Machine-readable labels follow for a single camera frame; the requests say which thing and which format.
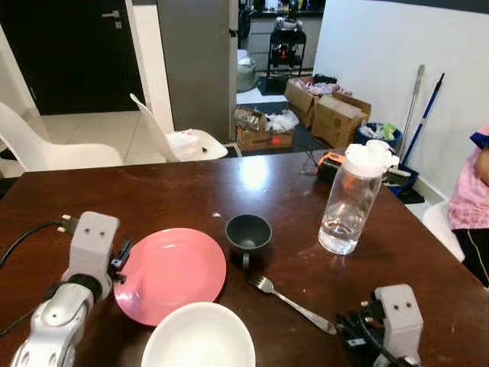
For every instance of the pink round plate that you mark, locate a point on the pink round plate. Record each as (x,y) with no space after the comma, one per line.
(172,271)

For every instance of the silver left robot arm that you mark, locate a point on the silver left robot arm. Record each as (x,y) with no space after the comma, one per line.
(53,317)

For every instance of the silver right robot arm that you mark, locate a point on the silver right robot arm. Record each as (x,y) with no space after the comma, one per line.
(405,362)

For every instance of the long silver metal fork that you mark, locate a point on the long silver metal fork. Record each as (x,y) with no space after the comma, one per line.
(290,302)

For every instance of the person in pink shirt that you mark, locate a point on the person in pink shirt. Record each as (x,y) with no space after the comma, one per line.
(470,206)

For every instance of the white bowl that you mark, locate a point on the white bowl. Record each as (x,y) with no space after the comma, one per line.
(199,340)

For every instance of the white plastic chair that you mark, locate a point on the white plastic chair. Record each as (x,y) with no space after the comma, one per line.
(179,141)
(443,225)
(46,149)

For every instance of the clear bottle with white lid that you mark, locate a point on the clear bottle with white lid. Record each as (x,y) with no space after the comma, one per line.
(351,202)

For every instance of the dark grey cup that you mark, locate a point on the dark grey cup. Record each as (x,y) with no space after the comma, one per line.
(248,233)

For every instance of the blue dustpan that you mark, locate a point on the blue dustpan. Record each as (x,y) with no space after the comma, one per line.
(401,180)

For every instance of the orange and black device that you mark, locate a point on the orange and black device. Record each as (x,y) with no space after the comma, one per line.
(330,162)

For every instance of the blue bucket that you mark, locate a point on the blue bucket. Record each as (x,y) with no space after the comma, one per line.
(378,138)

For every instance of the open cardboard box white contents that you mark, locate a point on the open cardboard box white contents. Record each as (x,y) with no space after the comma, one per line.
(263,134)

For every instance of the closed brown cardboard box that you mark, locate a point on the closed brown cardboard box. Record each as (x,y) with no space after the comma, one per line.
(340,121)

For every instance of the black door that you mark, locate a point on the black door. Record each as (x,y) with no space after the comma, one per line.
(72,53)

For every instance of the grey round bin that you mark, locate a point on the grey round bin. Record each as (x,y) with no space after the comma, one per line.
(246,73)

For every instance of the open cardboard box pink contents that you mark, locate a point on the open cardboard box pink contents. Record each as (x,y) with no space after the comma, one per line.
(306,98)

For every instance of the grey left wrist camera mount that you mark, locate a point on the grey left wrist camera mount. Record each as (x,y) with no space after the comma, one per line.
(92,245)

